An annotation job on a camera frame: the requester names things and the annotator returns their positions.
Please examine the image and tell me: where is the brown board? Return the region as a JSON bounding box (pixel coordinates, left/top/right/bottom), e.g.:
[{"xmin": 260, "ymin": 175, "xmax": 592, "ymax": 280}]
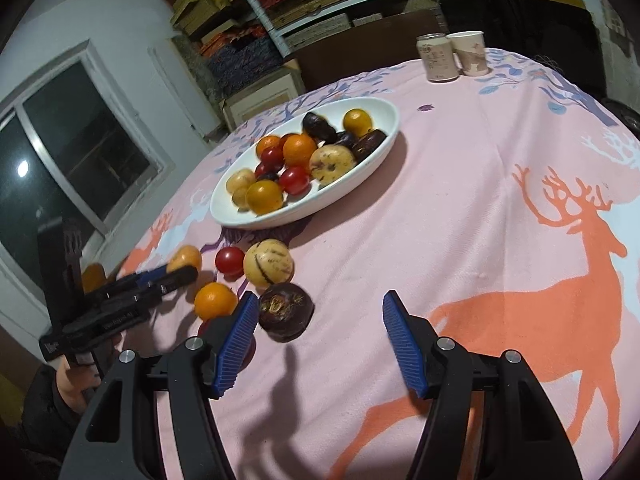
[{"xmin": 295, "ymin": 10, "xmax": 446, "ymax": 92}]

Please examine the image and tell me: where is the large yellow round fruit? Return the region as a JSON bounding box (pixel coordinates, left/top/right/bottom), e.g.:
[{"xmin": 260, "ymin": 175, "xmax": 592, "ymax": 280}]
[{"xmin": 243, "ymin": 239, "xmax": 294, "ymax": 288}]

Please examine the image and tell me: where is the yellow orange round fruit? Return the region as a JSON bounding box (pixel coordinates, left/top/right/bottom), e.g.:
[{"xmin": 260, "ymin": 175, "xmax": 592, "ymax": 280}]
[{"xmin": 245, "ymin": 180, "xmax": 285, "ymax": 215}]

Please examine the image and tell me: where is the person's left forearm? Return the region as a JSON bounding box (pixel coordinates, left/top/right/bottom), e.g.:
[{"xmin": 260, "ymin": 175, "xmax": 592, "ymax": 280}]
[{"xmin": 15, "ymin": 365, "xmax": 96, "ymax": 466}]

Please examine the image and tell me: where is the white oval plate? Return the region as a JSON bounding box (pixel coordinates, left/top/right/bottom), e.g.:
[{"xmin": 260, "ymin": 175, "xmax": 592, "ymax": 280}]
[{"xmin": 209, "ymin": 97, "xmax": 401, "ymax": 231}]

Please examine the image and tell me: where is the white framed window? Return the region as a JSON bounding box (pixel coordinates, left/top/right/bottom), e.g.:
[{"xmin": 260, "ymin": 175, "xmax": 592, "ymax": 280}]
[{"xmin": 0, "ymin": 40, "xmax": 177, "ymax": 286}]

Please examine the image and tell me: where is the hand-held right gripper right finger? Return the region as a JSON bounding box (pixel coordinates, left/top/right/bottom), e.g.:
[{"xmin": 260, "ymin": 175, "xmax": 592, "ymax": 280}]
[{"xmin": 382, "ymin": 290, "xmax": 583, "ymax": 480}]

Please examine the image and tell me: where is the white metal shelf rack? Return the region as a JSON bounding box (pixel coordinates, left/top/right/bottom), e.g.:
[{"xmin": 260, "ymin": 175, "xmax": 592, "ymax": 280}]
[{"xmin": 220, "ymin": 0, "xmax": 591, "ymax": 61}]

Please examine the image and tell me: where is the beige framed wooden panel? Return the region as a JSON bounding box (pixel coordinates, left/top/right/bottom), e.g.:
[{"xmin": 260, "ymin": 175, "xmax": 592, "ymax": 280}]
[{"xmin": 222, "ymin": 67, "xmax": 306, "ymax": 132}]

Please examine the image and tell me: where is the stack of dark patterned boxes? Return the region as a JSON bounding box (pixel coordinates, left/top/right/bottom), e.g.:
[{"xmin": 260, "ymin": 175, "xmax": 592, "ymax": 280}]
[{"xmin": 200, "ymin": 25, "xmax": 287, "ymax": 97}]

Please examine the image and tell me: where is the pink deer printed tablecloth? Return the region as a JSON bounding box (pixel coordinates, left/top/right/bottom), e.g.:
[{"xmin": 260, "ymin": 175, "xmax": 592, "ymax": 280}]
[{"xmin": 82, "ymin": 47, "xmax": 640, "ymax": 480}]

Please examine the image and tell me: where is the black panel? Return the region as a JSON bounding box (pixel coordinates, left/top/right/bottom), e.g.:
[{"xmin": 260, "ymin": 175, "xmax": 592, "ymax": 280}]
[{"xmin": 439, "ymin": 0, "xmax": 608, "ymax": 101}]

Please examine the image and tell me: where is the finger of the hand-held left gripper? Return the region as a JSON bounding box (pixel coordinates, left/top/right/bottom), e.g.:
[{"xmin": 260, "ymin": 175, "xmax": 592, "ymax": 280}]
[
  {"xmin": 127, "ymin": 266, "xmax": 199, "ymax": 306},
  {"xmin": 107, "ymin": 267, "xmax": 173, "ymax": 293}
]

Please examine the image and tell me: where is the person's left hand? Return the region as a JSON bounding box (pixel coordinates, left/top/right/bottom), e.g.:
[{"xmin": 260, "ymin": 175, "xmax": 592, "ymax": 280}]
[{"xmin": 55, "ymin": 332, "xmax": 123, "ymax": 404}]

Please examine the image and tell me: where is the white door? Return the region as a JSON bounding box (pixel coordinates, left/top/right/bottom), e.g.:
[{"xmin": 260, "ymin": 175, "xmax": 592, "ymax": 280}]
[{"xmin": 149, "ymin": 42, "xmax": 223, "ymax": 143}]

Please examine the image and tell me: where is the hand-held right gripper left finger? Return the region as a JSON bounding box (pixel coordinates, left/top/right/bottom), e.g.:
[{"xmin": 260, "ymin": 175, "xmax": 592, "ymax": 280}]
[{"xmin": 59, "ymin": 290, "xmax": 260, "ymax": 480}]

